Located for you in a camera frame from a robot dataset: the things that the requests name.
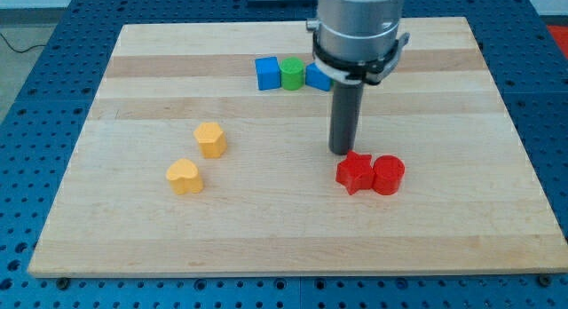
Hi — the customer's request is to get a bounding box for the black cable on floor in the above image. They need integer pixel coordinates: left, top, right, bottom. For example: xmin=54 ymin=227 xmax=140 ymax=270
xmin=0 ymin=31 xmax=48 ymax=55

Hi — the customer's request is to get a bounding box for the red star block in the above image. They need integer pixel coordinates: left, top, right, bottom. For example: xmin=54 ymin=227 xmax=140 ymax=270
xmin=335 ymin=150 xmax=375 ymax=195

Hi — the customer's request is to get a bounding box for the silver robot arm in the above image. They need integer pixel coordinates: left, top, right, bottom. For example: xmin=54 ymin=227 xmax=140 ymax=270
xmin=306 ymin=0 xmax=409 ymax=85

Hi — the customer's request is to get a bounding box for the blue block behind arm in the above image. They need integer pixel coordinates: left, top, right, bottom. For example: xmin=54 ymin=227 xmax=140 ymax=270
xmin=305 ymin=63 xmax=332 ymax=91

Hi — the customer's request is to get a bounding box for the yellow heart block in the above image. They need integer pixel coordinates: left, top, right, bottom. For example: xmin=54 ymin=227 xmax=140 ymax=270
xmin=165 ymin=158 xmax=204 ymax=194

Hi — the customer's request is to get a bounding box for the wooden board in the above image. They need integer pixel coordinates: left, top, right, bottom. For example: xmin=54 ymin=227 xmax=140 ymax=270
xmin=28 ymin=17 xmax=567 ymax=278

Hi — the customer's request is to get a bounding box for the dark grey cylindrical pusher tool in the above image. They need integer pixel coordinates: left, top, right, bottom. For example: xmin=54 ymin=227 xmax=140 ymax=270
xmin=328 ymin=83 xmax=364 ymax=155

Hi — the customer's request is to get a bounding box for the red cylinder block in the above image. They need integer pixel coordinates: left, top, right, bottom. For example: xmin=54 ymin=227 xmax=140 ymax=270
xmin=372 ymin=155 xmax=406 ymax=195

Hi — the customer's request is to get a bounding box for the blue cube block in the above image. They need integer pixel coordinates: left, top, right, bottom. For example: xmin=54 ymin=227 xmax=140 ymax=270
xmin=255 ymin=57 xmax=281 ymax=91

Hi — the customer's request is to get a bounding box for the green cylinder block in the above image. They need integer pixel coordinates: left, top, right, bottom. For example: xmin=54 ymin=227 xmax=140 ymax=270
xmin=280 ymin=57 xmax=304 ymax=91

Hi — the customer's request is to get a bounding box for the yellow hexagon block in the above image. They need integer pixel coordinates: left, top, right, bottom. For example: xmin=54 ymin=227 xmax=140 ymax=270
xmin=193 ymin=122 xmax=227 ymax=159

